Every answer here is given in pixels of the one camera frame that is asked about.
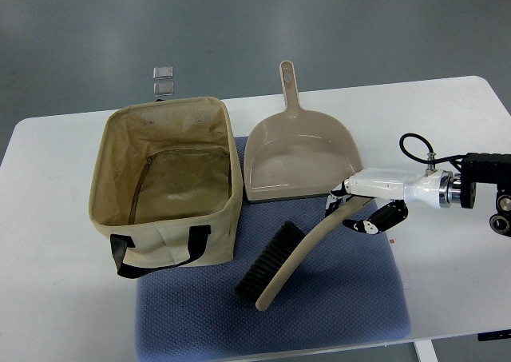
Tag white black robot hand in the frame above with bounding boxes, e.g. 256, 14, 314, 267
325, 168, 461, 235

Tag beige hand broom black bristles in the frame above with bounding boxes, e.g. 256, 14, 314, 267
235, 197, 372, 311

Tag yellow canvas bag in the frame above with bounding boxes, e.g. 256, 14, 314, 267
89, 97, 244, 279

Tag blue quilted mat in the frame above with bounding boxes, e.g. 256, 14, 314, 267
134, 135, 412, 362

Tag beige plastic dustpan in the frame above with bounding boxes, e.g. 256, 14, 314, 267
244, 61, 363, 202

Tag white table leg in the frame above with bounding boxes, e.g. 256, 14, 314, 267
414, 340, 438, 362

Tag upper floor socket plate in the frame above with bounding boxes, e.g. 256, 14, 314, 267
153, 66, 173, 81

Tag black cable loop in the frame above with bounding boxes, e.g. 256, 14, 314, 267
399, 133, 470, 175

